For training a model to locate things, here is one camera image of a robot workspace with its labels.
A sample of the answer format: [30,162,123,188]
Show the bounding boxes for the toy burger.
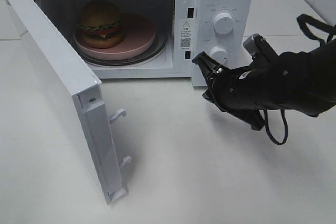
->
[77,0,123,49]

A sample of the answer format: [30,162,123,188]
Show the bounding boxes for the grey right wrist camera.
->
[243,33,278,64]

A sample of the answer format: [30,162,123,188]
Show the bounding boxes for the white microwave door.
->
[5,0,132,204]

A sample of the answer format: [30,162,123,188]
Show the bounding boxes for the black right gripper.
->
[192,52,264,131]

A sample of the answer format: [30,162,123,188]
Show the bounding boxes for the white microwave oven body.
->
[34,0,251,87]

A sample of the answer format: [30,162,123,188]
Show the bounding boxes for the glass microwave turntable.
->
[76,36,168,67]

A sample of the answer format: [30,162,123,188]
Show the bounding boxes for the white microwave knob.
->
[213,11,235,35]
[209,46,228,65]

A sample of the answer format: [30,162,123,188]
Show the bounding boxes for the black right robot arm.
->
[193,41,335,130]

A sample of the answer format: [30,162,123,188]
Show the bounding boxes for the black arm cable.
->
[262,13,336,145]

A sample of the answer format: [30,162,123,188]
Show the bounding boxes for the pink round plate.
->
[74,13,156,61]

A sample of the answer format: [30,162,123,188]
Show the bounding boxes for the white warning label sticker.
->
[178,19,194,49]

